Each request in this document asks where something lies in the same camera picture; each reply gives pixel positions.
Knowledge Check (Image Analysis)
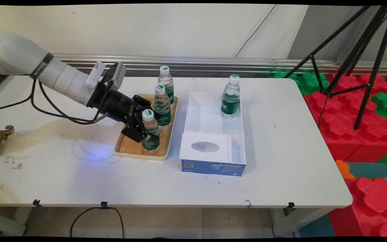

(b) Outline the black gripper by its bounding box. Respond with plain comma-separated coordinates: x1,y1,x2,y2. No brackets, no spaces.
87,83,162,144

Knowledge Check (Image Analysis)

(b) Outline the green label water bottle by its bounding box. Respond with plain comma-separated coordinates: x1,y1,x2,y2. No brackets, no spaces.
141,109,161,154
153,85,172,130
157,66,175,109
221,75,241,119

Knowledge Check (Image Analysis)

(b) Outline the wooden tray with cream rim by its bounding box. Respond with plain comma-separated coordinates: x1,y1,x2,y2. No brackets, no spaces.
114,93,179,161

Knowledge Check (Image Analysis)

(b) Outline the white open box blue front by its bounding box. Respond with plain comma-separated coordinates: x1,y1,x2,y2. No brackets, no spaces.
179,91,247,177

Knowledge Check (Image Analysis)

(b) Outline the blue white tissue box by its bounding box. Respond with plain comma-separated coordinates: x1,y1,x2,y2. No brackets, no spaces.
181,132,233,163

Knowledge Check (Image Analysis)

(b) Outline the white table leg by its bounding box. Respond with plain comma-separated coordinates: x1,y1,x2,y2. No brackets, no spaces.
271,207,330,238

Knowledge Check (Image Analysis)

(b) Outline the large red foam block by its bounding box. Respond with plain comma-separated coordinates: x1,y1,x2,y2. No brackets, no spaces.
303,91,387,163

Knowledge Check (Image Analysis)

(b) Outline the orange foam piece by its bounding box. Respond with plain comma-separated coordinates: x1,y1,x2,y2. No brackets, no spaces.
335,160,356,179

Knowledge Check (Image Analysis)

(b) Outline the black tripod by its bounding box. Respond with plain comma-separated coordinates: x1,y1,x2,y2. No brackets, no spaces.
283,5,387,130

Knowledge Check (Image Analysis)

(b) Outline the teal foam floor mat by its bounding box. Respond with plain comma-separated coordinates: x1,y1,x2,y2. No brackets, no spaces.
346,162,387,179

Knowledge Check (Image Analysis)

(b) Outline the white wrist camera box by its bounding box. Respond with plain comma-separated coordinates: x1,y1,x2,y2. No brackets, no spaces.
104,62,127,91

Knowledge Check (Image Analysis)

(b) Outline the silver metal wall rail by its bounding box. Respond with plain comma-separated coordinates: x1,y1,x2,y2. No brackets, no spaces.
54,54,387,77

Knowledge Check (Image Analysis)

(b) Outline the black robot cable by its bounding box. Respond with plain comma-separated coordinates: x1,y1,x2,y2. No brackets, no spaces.
0,78,110,125

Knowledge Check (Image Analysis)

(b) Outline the black floor cable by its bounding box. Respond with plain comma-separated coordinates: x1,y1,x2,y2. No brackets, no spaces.
70,206,125,239

